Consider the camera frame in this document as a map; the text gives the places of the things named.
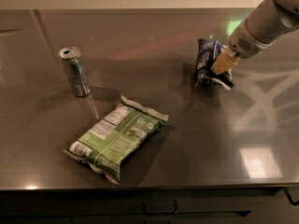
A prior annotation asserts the silver green drink can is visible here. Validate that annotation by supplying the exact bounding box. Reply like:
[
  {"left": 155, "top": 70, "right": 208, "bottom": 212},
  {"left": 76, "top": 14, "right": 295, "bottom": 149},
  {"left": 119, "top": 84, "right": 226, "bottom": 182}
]
[{"left": 59, "top": 47, "right": 91, "bottom": 97}]

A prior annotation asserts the black right drawer handle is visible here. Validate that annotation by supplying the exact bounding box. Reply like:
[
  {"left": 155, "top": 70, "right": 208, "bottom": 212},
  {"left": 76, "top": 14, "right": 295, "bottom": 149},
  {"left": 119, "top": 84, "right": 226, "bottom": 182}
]
[{"left": 284, "top": 188, "right": 299, "bottom": 206}]

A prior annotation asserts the black drawer handle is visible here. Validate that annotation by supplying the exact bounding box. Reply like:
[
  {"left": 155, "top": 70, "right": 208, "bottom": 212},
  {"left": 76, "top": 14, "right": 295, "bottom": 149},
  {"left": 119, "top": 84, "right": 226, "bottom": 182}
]
[
  {"left": 142, "top": 200, "right": 178, "bottom": 217},
  {"left": 284, "top": 188, "right": 299, "bottom": 206}
]

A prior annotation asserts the blue chip bag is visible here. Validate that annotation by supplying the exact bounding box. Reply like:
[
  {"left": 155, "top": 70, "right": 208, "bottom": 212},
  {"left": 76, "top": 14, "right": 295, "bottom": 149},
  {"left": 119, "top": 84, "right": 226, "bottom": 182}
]
[{"left": 194, "top": 39, "right": 235, "bottom": 91}]

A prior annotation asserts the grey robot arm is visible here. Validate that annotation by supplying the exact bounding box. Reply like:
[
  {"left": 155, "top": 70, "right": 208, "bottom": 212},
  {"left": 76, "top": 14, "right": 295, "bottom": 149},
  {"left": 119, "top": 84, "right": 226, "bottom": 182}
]
[{"left": 211, "top": 0, "right": 299, "bottom": 75}]

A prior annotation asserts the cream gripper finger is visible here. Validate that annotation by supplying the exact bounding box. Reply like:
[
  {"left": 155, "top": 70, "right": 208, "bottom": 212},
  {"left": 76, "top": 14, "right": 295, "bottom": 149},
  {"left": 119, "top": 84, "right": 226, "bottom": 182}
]
[{"left": 210, "top": 47, "right": 239, "bottom": 76}]

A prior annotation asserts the green jalapeno chip bag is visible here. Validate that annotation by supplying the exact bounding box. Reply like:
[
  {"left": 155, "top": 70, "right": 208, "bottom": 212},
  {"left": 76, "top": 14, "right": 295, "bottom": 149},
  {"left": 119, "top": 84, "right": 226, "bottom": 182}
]
[{"left": 64, "top": 96, "right": 169, "bottom": 185}]

